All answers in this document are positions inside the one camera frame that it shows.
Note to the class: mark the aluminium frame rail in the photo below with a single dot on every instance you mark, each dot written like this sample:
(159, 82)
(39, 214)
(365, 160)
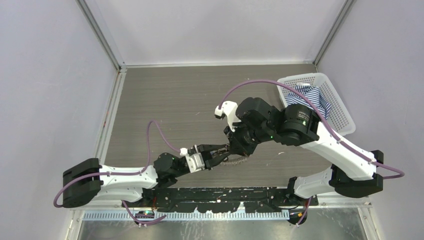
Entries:
(76, 217)

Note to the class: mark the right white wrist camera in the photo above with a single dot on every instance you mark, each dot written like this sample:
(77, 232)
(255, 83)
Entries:
(228, 111)

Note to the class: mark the numbered metal key ring disc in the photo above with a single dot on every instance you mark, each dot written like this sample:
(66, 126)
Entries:
(226, 159)

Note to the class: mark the blue striped shirt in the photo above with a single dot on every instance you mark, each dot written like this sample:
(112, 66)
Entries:
(313, 94)

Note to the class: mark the white plastic basket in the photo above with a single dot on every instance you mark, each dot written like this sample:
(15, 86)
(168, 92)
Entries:
(339, 119)

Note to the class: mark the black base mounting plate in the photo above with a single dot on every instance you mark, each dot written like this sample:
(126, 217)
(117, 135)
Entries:
(220, 200)

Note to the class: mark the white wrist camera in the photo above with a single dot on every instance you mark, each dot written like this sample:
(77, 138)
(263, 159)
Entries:
(228, 111)
(194, 158)

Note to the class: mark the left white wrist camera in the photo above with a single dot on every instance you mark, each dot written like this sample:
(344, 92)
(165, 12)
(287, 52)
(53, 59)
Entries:
(194, 158)

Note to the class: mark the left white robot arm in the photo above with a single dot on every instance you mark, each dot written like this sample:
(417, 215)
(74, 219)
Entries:
(90, 181)

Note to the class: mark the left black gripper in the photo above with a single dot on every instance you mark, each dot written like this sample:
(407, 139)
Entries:
(209, 161)

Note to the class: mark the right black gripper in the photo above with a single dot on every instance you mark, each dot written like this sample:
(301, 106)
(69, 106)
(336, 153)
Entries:
(235, 142)

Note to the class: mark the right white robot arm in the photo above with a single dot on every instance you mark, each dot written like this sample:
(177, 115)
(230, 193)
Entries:
(353, 172)

